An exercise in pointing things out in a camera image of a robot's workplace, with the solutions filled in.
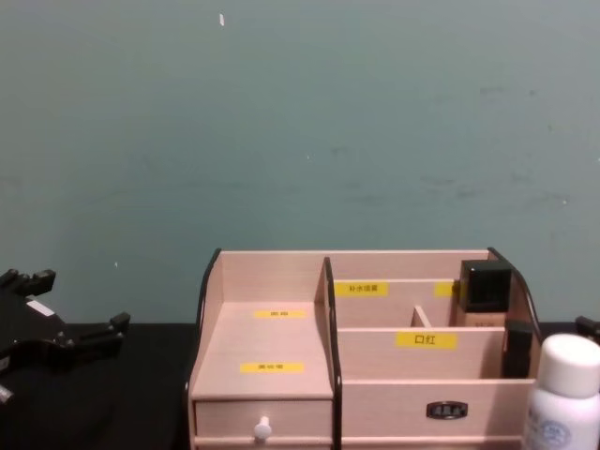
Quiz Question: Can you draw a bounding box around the black oval name plate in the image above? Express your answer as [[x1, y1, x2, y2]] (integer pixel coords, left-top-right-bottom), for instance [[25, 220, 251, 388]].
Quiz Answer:
[[426, 400, 469, 421]]

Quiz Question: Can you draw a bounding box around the pale wooden drawer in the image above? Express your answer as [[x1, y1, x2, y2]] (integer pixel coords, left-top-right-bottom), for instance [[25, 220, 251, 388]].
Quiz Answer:
[[193, 397, 336, 441]]

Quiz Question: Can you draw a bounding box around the beige bottle with black cap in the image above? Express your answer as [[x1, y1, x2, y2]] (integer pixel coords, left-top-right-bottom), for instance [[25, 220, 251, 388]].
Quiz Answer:
[[448, 259, 514, 329]]

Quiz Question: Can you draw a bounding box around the pale wooden desk organizer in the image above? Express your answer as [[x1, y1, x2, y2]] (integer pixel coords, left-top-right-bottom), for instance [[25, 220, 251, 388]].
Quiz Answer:
[[184, 247, 546, 450]]

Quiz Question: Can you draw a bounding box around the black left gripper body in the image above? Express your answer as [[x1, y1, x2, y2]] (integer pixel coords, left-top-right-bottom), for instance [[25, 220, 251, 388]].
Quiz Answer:
[[0, 289, 76, 376]]

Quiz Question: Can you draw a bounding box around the large yellow label sticker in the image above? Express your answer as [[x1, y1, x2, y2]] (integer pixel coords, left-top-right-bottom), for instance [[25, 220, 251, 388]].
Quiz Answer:
[[394, 331, 458, 351]]

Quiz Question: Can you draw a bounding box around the black table cloth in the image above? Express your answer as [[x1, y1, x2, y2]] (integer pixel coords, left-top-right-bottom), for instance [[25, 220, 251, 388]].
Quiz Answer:
[[0, 321, 600, 450]]

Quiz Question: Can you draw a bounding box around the white plastic bottle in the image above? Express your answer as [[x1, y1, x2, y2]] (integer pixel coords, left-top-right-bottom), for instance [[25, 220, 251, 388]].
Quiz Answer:
[[520, 334, 600, 450]]

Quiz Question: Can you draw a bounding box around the black lipstick tube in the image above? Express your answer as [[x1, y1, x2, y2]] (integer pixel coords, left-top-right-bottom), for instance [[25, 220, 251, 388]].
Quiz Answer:
[[500, 320, 535, 381]]

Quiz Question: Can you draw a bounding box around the white round drawer knob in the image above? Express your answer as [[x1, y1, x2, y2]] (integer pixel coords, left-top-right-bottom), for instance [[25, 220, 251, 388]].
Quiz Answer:
[[252, 415, 275, 443]]

